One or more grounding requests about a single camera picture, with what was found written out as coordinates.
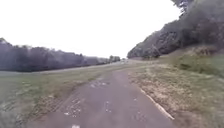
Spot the grey asphalt path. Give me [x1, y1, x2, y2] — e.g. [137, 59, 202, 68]
[24, 68, 181, 128]

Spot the pale kerb strip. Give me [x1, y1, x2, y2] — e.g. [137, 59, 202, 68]
[139, 87, 176, 121]

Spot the wood of dark trees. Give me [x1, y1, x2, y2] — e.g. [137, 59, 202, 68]
[0, 37, 122, 73]

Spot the grass slope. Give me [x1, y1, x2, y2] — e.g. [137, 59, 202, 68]
[128, 44, 224, 128]

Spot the grass field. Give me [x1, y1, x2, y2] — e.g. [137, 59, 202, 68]
[0, 61, 134, 128]

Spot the row of trees on slope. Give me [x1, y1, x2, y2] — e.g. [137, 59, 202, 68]
[126, 0, 224, 60]

